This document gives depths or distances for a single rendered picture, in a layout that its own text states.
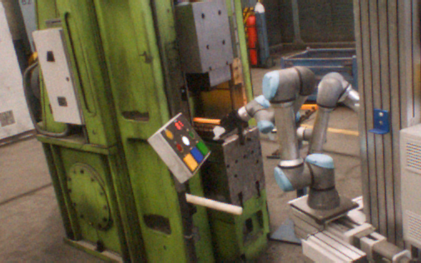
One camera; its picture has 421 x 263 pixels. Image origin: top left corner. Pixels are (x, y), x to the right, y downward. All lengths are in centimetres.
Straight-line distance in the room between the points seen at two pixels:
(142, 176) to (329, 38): 895
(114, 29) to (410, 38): 177
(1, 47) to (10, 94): 71
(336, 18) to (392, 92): 959
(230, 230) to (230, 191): 30
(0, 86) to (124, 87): 493
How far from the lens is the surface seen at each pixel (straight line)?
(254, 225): 335
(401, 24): 184
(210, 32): 283
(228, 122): 245
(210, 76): 283
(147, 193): 321
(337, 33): 1152
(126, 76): 298
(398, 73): 190
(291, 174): 207
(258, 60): 1041
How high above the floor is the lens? 184
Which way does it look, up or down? 17 degrees down
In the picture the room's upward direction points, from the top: 9 degrees counter-clockwise
